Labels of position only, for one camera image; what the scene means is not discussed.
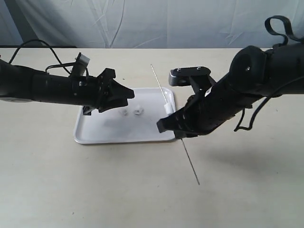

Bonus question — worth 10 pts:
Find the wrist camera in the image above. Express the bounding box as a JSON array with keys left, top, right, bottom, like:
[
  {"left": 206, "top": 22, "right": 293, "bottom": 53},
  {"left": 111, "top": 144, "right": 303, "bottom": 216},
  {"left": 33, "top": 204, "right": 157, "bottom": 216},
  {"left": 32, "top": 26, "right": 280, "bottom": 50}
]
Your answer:
[
  {"left": 168, "top": 66, "right": 211, "bottom": 86},
  {"left": 70, "top": 52, "right": 90, "bottom": 77}
]

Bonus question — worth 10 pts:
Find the white plastic tray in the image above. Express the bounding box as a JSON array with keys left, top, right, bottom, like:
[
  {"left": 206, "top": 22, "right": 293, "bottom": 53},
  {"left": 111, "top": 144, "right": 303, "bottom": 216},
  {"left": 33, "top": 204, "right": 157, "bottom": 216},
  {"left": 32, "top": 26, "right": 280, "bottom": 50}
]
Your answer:
[{"left": 74, "top": 87, "right": 176, "bottom": 144}]

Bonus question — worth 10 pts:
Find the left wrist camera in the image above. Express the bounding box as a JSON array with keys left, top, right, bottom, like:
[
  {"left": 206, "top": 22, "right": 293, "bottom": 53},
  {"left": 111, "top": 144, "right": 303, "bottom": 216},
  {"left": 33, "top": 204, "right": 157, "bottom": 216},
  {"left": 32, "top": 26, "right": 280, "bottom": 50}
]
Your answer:
[{"left": 70, "top": 52, "right": 90, "bottom": 77}]

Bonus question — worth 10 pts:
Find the thin metal skewer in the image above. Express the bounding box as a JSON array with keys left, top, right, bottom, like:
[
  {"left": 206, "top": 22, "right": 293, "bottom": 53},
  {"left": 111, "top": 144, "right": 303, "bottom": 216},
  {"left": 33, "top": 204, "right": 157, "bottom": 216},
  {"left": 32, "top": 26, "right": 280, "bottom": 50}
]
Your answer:
[{"left": 150, "top": 64, "right": 200, "bottom": 185}]

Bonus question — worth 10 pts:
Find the white backdrop curtain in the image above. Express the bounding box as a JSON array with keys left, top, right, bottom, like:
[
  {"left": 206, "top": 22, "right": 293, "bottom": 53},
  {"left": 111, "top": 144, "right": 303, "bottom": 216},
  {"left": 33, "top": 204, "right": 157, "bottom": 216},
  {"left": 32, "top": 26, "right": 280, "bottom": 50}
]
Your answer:
[{"left": 0, "top": 0, "right": 304, "bottom": 48}]

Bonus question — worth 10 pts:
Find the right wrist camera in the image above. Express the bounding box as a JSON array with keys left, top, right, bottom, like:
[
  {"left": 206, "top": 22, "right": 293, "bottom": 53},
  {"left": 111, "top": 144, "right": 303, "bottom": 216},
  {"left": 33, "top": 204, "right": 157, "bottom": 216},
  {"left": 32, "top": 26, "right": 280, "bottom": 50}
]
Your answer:
[{"left": 168, "top": 66, "right": 211, "bottom": 86}]

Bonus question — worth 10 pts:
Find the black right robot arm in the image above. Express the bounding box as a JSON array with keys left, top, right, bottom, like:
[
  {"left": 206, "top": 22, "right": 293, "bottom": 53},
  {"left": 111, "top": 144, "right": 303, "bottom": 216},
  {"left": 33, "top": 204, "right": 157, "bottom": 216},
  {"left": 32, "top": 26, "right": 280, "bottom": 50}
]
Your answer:
[{"left": 157, "top": 43, "right": 304, "bottom": 139}]

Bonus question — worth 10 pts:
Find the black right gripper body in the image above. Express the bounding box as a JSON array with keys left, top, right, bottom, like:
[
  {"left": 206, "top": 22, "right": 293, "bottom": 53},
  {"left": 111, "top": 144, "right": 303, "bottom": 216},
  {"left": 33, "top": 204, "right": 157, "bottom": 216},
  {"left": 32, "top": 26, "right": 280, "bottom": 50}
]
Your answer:
[{"left": 177, "top": 79, "right": 252, "bottom": 135}]

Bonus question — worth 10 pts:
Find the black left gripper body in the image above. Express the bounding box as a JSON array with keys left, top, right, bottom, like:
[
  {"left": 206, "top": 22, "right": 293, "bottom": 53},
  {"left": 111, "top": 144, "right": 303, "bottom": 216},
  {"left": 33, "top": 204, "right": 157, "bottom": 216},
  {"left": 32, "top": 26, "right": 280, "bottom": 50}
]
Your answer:
[{"left": 71, "top": 68, "right": 116, "bottom": 113}]

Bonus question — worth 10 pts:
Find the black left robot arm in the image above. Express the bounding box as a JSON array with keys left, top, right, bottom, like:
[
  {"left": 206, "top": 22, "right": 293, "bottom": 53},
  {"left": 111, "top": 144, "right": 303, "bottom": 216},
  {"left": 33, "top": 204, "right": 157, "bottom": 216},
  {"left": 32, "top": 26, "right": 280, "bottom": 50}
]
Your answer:
[{"left": 0, "top": 57, "right": 135, "bottom": 115}]

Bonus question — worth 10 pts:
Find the white marshmallow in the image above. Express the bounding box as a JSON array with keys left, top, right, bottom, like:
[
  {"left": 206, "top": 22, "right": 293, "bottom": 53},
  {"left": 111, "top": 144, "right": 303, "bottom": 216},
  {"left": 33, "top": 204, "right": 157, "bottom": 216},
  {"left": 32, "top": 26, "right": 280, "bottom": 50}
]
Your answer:
[
  {"left": 164, "top": 103, "right": 174, "bottom": 116},
  {"left": 133, "top": 107, "right": 144, "bottom": 116},
  {"left": 120, "top": 109, "right": 128, "bottom": 116}
]

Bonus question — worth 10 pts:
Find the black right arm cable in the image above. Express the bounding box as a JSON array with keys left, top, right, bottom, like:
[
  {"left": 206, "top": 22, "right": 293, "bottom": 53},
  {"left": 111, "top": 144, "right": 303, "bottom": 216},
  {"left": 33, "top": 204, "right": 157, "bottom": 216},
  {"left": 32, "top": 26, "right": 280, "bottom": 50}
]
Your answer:
[{"left": 233, "top": 16, "right": 304, "bottom": 132}]

